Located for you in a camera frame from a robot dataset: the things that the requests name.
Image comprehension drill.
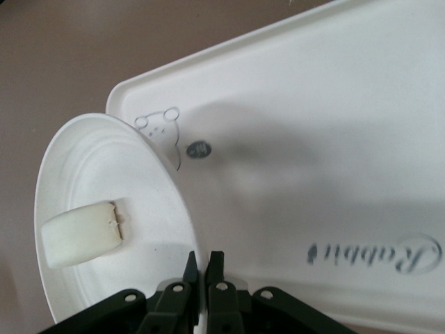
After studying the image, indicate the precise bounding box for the cream rabbit print tray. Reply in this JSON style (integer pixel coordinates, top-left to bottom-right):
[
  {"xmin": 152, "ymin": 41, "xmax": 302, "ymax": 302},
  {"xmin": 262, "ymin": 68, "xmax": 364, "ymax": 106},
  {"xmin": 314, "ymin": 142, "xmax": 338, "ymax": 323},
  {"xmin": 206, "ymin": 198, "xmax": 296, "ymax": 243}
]
[{"xmin": 105, "ymin": 0, "xmax": 445, "ymax": 334}]

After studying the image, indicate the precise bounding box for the white steamed bun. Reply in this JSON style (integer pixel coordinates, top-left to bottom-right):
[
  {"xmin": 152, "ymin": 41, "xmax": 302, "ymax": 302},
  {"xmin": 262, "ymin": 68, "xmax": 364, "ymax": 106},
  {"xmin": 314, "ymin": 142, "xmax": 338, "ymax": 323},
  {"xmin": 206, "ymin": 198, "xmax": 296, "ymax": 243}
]
[{"xmin": 40, "ymin": 200, "xmax": 125, "ymax": 269}]

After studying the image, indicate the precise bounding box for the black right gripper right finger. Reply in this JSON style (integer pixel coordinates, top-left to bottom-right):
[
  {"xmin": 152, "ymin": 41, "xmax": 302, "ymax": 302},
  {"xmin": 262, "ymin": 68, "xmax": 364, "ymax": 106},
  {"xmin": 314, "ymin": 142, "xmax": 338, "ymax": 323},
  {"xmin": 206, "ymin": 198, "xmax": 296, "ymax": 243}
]
[{"xmin": 204, "ymin": 250, "xmax": 359, "ymax": 334}]

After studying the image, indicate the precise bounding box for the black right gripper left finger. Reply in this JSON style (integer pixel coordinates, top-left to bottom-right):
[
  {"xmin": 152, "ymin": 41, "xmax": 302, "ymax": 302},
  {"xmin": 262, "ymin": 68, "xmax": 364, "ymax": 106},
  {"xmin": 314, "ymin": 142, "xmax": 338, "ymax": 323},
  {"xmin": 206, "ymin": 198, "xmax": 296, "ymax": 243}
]
[{"xmin": 44, "ymin": 251, "xmax": 202, "ymax": 334}]

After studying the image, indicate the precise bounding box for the cream round plate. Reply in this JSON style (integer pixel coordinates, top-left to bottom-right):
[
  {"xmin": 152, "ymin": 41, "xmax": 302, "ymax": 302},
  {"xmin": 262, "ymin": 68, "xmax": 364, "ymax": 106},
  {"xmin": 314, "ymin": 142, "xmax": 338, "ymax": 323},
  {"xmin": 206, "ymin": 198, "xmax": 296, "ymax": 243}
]
[{"xmin": 34, "ymin": 113, "xmax": 203, "ymax": 327}]

